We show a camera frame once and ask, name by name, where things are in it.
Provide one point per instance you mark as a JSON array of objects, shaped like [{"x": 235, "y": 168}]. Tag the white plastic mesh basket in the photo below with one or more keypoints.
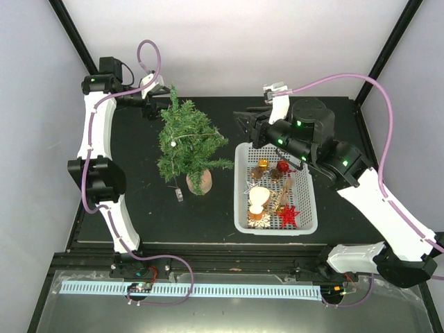
[{"x": 301, "y": 194}]

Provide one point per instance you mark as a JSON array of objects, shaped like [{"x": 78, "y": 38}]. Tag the black frame post left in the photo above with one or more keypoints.
[{"x": 73, "y": 34}]

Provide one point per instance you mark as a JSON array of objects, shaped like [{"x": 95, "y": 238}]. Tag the black frame post right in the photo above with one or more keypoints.
[{"x": 396, "y": 34}]

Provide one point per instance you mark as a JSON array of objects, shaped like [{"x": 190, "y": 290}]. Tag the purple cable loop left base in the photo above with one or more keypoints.
[{"x": 161, "y": 289}]

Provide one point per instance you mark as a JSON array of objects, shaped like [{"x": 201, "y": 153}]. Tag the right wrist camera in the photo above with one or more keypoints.
[{"x": 277, "y": 100}]

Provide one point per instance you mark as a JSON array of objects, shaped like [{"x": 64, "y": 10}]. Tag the brown pine cone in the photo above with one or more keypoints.
[
  {"x": 275, "y": 175},
  {"x": 257, "y": 172}
]

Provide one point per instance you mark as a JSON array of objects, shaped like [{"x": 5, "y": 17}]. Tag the burlap bow ornament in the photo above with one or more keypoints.
[{"x": 284, "y": 197}]

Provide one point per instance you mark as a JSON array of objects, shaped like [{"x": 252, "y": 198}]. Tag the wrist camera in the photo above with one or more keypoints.
[
  {"x": 277, "y": 100},
  {"x": 155, "y": 86}
]

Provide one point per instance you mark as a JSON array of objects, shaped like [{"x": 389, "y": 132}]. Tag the white snowflake ornament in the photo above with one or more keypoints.
[{"x": 263, "y": 223}]

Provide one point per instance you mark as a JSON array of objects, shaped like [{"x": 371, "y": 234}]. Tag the gold merry christmas sign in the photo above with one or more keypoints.
[{"x": 275, "y": 200}]

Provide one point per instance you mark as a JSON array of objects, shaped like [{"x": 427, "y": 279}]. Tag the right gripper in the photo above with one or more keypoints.
[{"x": 258, "y": 125}]

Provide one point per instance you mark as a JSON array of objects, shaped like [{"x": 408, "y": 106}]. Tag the black front rail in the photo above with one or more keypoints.
[{"x": 320, "y": 264}]

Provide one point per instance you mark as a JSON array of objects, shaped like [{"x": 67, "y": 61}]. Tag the red gift box ornament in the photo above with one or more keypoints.
[{"x": 284, "y": 167}]

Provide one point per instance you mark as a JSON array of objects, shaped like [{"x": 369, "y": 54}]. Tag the white slotted cable duct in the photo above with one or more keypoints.
[{"x": 260, "y": 291}]

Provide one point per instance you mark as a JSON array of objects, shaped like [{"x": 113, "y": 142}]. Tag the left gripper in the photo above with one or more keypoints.
[{"x": 152, "y": 112}]

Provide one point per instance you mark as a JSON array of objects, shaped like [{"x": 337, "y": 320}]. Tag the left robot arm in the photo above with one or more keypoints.
[{"x": 101, "y": 181}]

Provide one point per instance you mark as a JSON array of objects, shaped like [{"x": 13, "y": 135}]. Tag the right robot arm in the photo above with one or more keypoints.
[{"x": 305, "y": 130}]

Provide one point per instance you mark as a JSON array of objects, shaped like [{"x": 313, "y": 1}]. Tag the gold gift box ornament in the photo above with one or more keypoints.
[{"x": 263, "y": 164}]

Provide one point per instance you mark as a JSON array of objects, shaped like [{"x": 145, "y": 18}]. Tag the silver star ornament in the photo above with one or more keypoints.
[{"x": 252, "y": 184}]

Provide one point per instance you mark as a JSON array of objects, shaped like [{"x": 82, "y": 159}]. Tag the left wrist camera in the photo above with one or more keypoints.
[{"x": 155, "y": 86}]

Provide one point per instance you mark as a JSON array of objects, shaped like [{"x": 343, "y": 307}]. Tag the small green christmas tree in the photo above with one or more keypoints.
[{"x": 188, "y": 142}]

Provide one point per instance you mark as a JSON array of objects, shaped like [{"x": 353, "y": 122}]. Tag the black frame post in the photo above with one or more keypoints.
[
  {"x": 396, "y": 34},
  {"x": 73, "y": 34}
]

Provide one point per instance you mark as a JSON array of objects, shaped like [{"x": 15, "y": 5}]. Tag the small circuit board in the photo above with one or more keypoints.
[{"x": 140, "y": 287}]

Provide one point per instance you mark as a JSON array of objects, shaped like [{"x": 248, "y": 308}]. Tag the red glitter star ornament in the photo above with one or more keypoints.
[{"x": 288, "y": 214}]

